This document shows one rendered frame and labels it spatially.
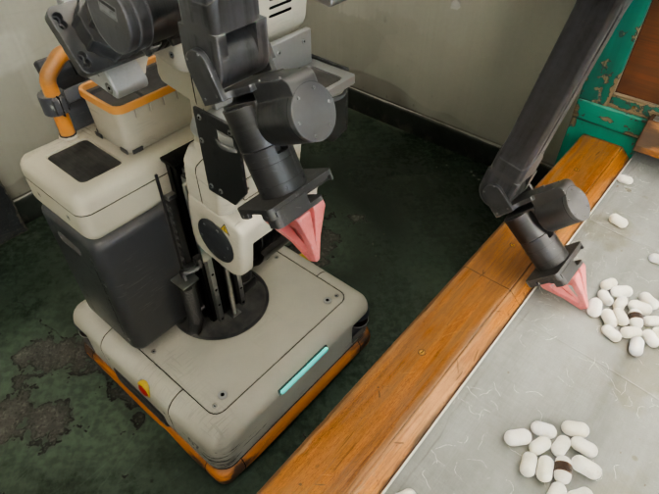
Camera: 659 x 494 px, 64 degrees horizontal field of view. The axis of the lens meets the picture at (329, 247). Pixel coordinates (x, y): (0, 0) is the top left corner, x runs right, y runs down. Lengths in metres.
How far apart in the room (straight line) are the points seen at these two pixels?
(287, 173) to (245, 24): 0.15
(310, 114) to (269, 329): 1.02
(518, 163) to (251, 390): 0.85
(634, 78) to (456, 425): 0.89
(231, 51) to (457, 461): 0.59
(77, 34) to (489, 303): 0.72
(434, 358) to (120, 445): 1.10
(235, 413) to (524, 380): 0.73
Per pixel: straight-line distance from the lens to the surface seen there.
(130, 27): 0.63
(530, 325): 0.96
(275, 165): 0.58
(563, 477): 0.81
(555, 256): 0.94
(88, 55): 0.76
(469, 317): 0.90
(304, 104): 0.51
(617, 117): 1.41
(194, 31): 0.56
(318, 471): 0.74
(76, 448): 1.76
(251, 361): 1.42
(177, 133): 1.26
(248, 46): 0.57
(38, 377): 1.94
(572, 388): 0.91
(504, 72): 2.42
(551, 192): 0.88
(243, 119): 0.57
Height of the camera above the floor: 1.45
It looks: 44 degrees down
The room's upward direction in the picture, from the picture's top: straight up
